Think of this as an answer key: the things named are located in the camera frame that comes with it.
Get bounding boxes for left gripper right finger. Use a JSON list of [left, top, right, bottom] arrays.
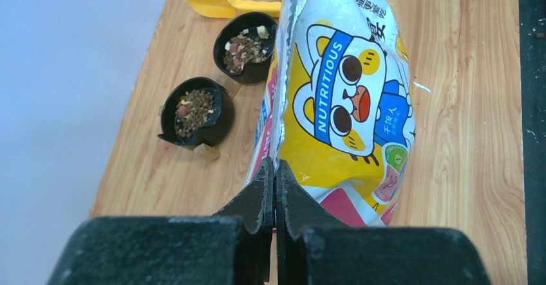
[[276, 161, 490, 284]]

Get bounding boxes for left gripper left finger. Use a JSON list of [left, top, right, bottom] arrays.
[[48, 158, 274, 284]]

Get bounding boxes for pet food bag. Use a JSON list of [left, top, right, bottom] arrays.
[[247, 0, 416, 227]]

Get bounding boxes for yellow plastic scoop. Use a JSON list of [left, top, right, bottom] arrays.
[[187, 0, 282, 19]]

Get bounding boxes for black bowl left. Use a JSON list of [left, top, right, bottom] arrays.
[[158, 77, 235, 150]]

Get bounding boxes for black bowl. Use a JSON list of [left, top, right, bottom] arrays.
[[158, 77, 235, 150], [212, 12, 277, 85]]

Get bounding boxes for black bowl right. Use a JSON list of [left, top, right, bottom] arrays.
[[212, 12, 277, 85]]

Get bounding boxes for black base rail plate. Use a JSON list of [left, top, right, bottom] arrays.
[[518, 0, 545, 284]]

